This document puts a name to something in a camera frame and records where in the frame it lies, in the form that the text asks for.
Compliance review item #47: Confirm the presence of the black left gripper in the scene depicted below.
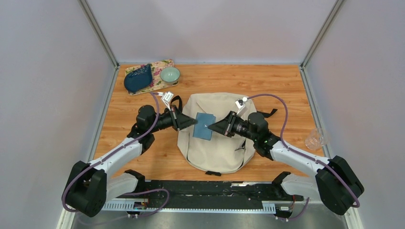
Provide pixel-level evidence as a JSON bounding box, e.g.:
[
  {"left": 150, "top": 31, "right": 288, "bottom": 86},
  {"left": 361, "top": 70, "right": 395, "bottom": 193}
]
[{"left": 149, "top": 105, "right": 198, "bottom": 134}]

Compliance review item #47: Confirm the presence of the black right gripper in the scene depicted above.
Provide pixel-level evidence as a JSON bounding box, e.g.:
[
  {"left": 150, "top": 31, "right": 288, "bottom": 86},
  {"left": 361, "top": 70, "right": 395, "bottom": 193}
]
[{"left": 208, "top": 111, "right": 257, "bottom": 142}]

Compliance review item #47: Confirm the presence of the small blue wallet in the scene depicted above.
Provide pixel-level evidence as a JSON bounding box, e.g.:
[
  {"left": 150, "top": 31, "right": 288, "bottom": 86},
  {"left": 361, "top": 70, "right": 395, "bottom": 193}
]
[{"left": 192, "top": 113, "right": 216, "bottom": 141}]

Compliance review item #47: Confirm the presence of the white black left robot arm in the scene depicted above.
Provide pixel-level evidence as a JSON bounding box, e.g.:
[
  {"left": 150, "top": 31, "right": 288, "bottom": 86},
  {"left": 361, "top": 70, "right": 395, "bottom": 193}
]
[{"left": 62, "top": 105, "right": 198, "bottom": 217}]

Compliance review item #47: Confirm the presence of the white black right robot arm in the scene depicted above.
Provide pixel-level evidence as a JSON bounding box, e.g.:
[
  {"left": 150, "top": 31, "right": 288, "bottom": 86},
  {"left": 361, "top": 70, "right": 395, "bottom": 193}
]
[{"left": 208, "top": 111, "right": 365, "bottom": 215}]

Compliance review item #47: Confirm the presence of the floral pattern tray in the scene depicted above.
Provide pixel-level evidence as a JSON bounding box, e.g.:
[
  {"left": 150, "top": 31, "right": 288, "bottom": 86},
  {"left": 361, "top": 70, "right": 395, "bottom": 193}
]
[{"left": 124, "top": 59, "right": 179, "bottom": 95}]

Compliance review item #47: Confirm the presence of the light green ceramic bowl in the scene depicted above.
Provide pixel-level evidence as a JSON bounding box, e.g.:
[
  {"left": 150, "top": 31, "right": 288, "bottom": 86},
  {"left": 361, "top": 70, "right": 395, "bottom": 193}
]
[{"left": 160, "top": 67, "right": 181, "bottom": 84}]

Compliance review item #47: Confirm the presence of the dark blue leaf-shaped dish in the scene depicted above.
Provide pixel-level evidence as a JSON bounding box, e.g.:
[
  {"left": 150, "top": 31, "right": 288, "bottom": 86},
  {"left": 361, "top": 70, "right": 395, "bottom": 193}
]
[{"left": 124, "top": 64, "right": 153, "bottom": 94}]

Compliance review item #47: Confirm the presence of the clear glass cup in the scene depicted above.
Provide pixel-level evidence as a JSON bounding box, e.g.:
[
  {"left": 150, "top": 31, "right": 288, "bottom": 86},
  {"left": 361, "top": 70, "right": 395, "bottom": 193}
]
[{"left": 305, "top": 128, "right": 330, "bottom": 150}]

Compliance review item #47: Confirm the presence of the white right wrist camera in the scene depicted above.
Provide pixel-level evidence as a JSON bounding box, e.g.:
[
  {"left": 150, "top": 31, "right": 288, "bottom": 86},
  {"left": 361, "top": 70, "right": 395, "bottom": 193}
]
[{"left": 235, "top": 97, "right": 248, "bottom": 117}]

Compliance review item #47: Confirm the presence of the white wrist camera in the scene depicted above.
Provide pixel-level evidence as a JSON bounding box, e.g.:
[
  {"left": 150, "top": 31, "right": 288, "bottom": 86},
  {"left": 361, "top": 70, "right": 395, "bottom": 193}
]
[
  {"left": 159, "top": 91, "right": 174, "bottom": 110},
  {"left": 235, "top": 97, "right": 248, "bottom": 117}
]

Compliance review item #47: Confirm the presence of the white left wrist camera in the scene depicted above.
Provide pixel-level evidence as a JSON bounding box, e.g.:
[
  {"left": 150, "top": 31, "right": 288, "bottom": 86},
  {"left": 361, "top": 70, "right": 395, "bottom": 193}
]
[{"left": 159, "top": 91, "right": 174, "bottom": 110}]

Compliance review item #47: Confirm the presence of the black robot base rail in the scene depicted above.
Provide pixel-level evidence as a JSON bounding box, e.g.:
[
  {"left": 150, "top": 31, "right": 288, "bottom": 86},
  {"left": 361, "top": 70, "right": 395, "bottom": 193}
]
[{"left": 135, "top": 180, "right": 303, "bottom": 210}]

